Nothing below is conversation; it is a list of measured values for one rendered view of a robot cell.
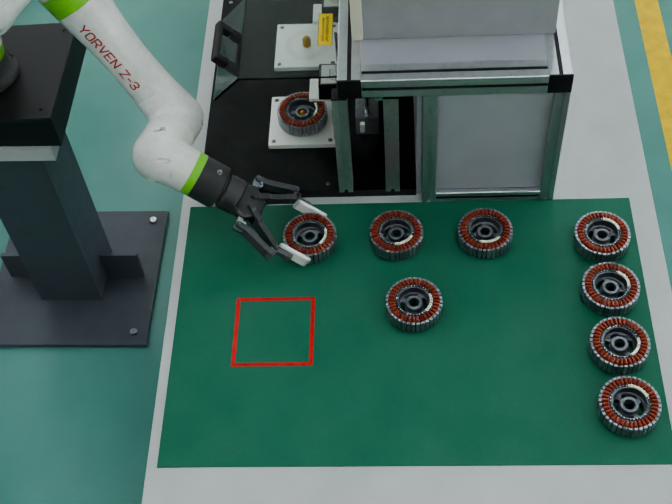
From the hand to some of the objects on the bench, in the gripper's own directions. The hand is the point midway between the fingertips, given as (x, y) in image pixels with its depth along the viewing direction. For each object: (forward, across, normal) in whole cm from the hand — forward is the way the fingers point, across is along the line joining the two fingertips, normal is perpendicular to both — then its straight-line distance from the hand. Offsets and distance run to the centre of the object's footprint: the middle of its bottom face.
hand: (308, 236), depth 220 cm
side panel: (+30, -21, +15) cm, 40 cm away
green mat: (+23, +14, +11) cm, 29 cm away
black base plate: (-9, -43, -8) cm, 44 cm away
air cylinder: (+3, -34, +1) cm, 35 cm away
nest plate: (-9, -31, -6) cm, 32 cm away
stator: (+32, -10, +16) cm, 37 cm away
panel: (+10, -49, +5) cm, 50 cm away
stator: (+2, 0, -2) cm, 2 cm away
